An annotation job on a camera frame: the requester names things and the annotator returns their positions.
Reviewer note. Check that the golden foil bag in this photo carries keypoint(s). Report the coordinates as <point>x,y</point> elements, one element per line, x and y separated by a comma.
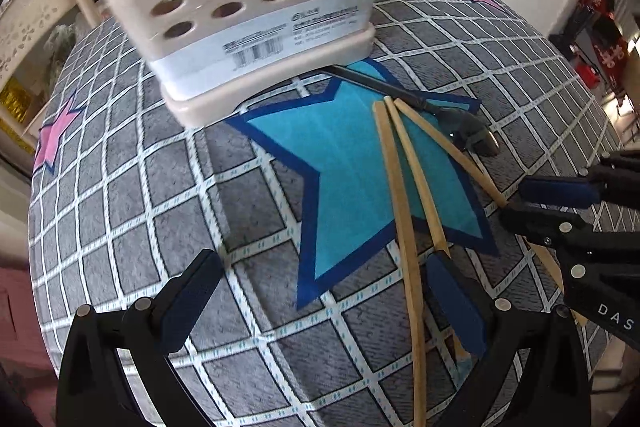
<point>12,99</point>

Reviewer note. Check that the red hanging decoration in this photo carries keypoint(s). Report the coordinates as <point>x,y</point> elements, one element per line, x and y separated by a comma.
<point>605,42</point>

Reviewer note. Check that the grey checkered star tablecloth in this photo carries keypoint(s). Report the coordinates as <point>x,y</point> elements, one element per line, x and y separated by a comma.
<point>200,207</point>

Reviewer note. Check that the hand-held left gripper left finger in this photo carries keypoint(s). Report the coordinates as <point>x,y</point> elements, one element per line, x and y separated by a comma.
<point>192,297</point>

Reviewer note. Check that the beige utensil holder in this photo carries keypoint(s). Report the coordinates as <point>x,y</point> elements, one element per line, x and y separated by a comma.
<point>250,32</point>

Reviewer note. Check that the beige storage trolley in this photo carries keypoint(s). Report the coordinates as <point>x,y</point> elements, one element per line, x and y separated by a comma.
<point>30,22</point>

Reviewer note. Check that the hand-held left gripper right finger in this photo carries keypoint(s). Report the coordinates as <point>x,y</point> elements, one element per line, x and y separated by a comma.
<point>457,302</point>

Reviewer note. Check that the black spoon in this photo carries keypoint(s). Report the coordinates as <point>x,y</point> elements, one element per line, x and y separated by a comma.
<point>380,84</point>

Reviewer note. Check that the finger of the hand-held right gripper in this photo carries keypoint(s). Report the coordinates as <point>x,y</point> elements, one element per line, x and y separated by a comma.
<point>540,222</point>
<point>555,191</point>

